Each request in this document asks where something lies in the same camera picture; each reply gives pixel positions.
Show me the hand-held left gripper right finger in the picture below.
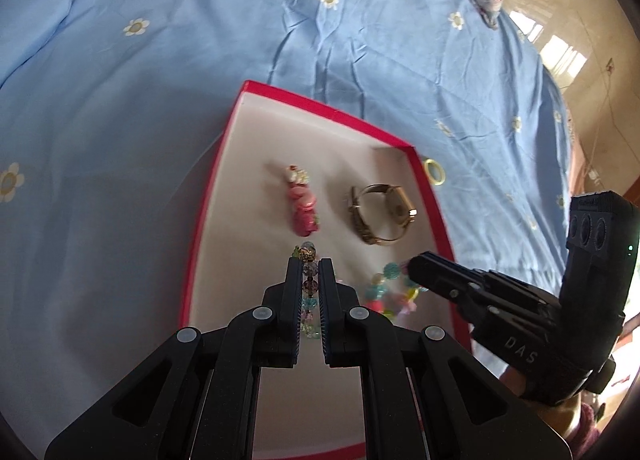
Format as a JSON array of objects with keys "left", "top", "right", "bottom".
[{"left": 319, "top": 257, "right": 572, "bottom": 460}]

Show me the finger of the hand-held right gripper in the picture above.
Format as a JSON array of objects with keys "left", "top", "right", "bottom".
[
  {"left": 408, "top": 251, "right": 559, "bottom": 314},
  {"left": 430, "top": 285, "right": 554, "bottom": 337}
]

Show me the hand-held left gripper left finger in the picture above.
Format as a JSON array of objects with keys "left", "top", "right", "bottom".
[{"left": 45, "top": 256, "right": 304, "bottom": 460}]

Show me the colourful candy bead bracelet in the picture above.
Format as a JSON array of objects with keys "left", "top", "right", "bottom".
[{"left": 362, "top": 261, "right": 427, "bottom": 317}]

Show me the clear crystal bead bracelet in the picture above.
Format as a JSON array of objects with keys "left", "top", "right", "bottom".
[{"left": 291, "top": 240, "right": 324, "bottom": 339}]

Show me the red shallow box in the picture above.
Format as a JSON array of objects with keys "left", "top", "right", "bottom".
[{"left": 177, "top": 80, "right": 473, "bottom": 460}]

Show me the person's right hand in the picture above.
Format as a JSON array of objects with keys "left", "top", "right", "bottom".
[{"left": 500, "top": 362, "right": 588, "bottom": 446}]

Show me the gold wristwatch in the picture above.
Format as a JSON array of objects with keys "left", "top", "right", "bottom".
[{"left": 347, "top": 183, "right": 419, "bottom": 245}]

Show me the pink bead charm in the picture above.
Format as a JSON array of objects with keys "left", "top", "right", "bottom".
[{"left": 283, "top": 164, "right": 321, "bottom": 236}]

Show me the blue floral blanket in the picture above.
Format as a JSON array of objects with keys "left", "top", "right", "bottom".
[{"left": 0, "top": 0, "right": 577, "bottom": 460}]

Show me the yellow ring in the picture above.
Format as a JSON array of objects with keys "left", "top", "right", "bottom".
[{"left": 423, "top": 158, "right": 446, "bottom": 187}]

